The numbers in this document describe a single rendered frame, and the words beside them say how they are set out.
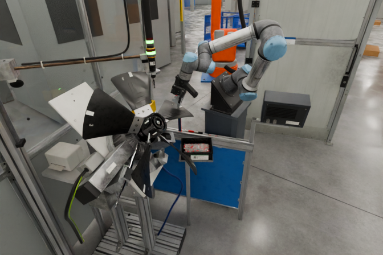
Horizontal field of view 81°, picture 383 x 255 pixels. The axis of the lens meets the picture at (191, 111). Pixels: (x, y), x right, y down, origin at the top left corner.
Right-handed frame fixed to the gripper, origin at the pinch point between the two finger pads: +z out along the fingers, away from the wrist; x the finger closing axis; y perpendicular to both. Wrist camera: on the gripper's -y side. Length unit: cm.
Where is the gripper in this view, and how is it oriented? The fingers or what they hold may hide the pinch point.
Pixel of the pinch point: (179, 105)
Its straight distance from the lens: 145.7
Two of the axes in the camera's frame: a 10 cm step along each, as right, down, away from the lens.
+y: -9.2, -3.8, 1.0
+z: -2.7, 8.0, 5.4
